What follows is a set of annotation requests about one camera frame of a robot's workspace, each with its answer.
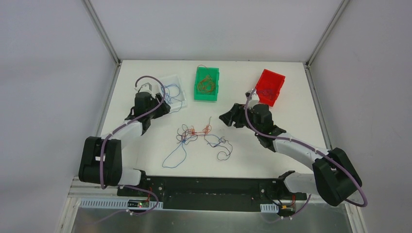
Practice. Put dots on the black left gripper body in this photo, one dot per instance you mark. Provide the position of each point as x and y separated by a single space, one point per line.
159 105

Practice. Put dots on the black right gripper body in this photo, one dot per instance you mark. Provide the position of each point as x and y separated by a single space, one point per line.
236 114

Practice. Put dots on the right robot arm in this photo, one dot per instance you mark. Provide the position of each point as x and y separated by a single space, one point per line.
333 176

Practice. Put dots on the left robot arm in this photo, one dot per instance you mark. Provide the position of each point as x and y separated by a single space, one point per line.
101 161

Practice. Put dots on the white plastic bin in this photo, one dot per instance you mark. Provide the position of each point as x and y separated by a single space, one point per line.
175 94

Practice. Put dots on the green plastic bin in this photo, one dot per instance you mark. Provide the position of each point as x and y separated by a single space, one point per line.
206 86

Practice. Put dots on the red plastic bin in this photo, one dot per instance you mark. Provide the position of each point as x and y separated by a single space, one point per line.
268 87

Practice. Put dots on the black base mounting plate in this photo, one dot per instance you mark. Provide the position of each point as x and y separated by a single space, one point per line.
213 194

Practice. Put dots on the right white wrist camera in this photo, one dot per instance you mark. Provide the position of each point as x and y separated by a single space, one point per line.
252 96

